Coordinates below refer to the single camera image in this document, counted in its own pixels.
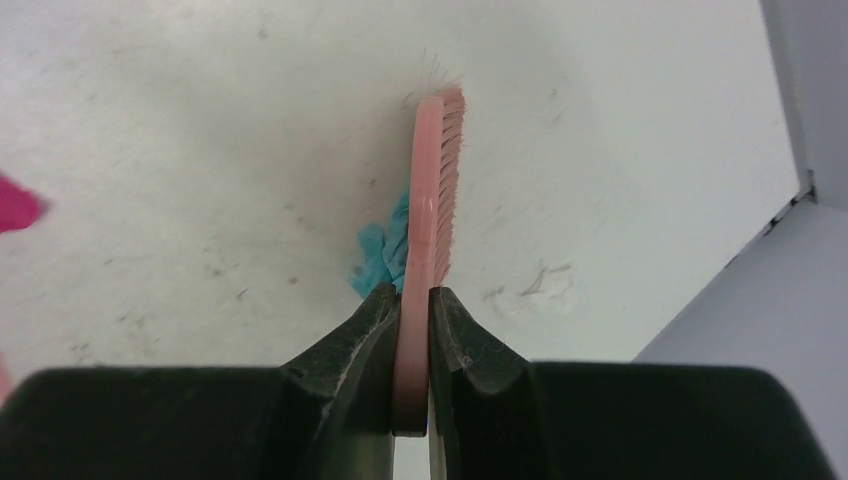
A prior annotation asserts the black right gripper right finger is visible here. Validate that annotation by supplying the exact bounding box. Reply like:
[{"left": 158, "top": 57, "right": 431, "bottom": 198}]
[{"left": 429, "top": 288, "right": 835, "bottom": 479}]

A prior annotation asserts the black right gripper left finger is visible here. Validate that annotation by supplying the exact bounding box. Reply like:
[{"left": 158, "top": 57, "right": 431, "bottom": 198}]
[{"left": 1, "top": 284, "right": 399, "bottom": 479}]

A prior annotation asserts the pink hand brush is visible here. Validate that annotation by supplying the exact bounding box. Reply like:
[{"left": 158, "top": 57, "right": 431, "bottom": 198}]
[{"left": 391, "top": 85, "right": 466, "bottom": 438}]

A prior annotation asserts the magenta scrap near right arm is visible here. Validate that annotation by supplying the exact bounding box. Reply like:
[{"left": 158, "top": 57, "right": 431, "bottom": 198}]
[{"left": 1, "top": 174, "right": 49, "bottom": 233}]

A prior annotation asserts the cyan paper scrap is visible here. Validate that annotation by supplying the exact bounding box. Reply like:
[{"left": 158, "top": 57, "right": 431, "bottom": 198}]
[{"left": 349, "top": 191, "right": 409, "bottom": 299}]

